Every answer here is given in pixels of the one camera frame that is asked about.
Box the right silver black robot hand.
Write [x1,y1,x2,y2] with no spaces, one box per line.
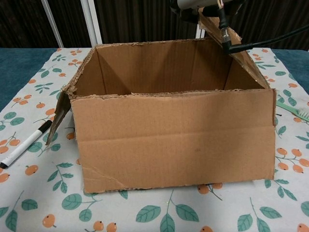
[170,0,226,24]

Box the brown cardboard box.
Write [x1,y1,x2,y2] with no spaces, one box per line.
[45,7,277,194]

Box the green toothbrush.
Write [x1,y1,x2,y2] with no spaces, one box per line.
[276,100,309,122]

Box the white marker black cap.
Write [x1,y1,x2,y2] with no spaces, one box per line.
[0,120,54,169]

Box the floral leaf print tablecloth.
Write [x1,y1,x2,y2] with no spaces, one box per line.
[0,47,309,232]

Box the wide white frame post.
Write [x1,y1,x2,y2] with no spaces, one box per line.
[81,0,104,46]
[196,23,209,39]

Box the black right hand cable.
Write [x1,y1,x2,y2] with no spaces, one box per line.
[218,6,309,53]

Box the thin white frame post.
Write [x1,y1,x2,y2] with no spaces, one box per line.
[41,0,64,48]

